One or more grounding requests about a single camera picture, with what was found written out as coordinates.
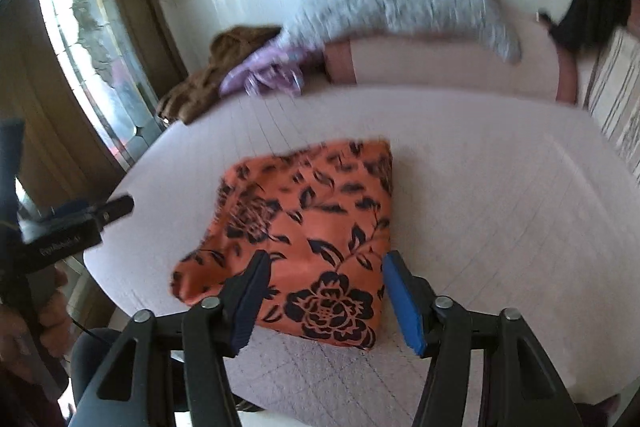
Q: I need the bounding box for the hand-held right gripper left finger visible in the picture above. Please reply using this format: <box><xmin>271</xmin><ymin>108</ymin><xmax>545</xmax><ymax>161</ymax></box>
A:
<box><xmin>65</xmin><ymin>251</ymin><xmax>273</xmax><ymax>427</ymax></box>

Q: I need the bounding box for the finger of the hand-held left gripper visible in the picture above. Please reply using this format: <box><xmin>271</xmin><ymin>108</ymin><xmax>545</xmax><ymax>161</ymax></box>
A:
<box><xmin>45</xmin><ymin>194</ymin><xmax>135</xmax><ymax>228</ymax></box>

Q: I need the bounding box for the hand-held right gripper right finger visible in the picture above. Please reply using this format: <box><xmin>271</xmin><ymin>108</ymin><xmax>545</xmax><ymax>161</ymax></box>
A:
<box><xmin>382</xmin><ymin>250</ymin><xmax>586</xmax><ymax>427</ymax></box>

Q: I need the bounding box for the orange floral shirt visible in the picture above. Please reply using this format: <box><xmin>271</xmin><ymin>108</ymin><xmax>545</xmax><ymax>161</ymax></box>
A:
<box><xmin>171</xmin><ymin>139</ymin><xmax>394</xmax><ymax>351</ymax></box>

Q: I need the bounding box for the person's left hand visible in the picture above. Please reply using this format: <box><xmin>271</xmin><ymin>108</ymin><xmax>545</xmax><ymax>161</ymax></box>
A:
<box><xmin>29</xmin><ymin>266</ymin><xmax>72</xmax><ymax>360</ymax></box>

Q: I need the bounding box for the pink quilted bed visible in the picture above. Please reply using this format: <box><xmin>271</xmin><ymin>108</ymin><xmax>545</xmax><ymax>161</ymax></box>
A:
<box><xmin>82</xmin><ymin>79</ymin><xmax>640</xmax><ymax>413</ymax></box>

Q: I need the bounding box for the wooden stained glass door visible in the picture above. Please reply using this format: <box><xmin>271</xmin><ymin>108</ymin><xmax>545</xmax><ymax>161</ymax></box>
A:
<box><xmin>0</xmin><ymin>0</ymin><xmax>188</xmax><ymax>228</ymax></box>

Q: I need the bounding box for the brown cloth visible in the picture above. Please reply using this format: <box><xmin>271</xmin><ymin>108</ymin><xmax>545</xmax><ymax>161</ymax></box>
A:
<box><xmin>156</xmin><ymin>25</ymin><xmax>281</xmax><ymax>125</ymax></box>

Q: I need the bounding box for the purple floral cloth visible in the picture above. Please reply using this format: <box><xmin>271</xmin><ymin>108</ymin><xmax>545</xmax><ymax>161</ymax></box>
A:
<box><xmin>218</xmin><ymin>41</ymin><xmax>326</xmax><ymax>98</ymax></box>

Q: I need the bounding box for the pink pillow with maroon border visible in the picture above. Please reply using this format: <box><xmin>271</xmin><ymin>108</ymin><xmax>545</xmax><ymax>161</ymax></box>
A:
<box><xmin>322</xmin><ymin>19</ymin><xmax>581</xmax><ymax>105</ymax></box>

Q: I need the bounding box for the striped floral back cushion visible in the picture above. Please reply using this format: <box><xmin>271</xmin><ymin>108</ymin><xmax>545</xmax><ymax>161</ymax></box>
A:
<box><xmin>585</xmin><ymin>27</ymin><xmax>640</xmax><ymax>202</ymax></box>

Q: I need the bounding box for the grey quilted pillow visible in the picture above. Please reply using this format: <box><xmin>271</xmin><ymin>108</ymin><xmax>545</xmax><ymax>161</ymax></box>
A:
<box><xmin>280</xmin><ymin>0</ymin><xmax>523</xmax><ymax>65</ymax></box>

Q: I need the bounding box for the black garment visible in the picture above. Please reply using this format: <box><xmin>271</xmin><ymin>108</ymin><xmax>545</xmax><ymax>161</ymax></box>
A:
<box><xmin>547</xmin><ymin>0</ymin><xmax>636</xmax><ymax>58</ymax></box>

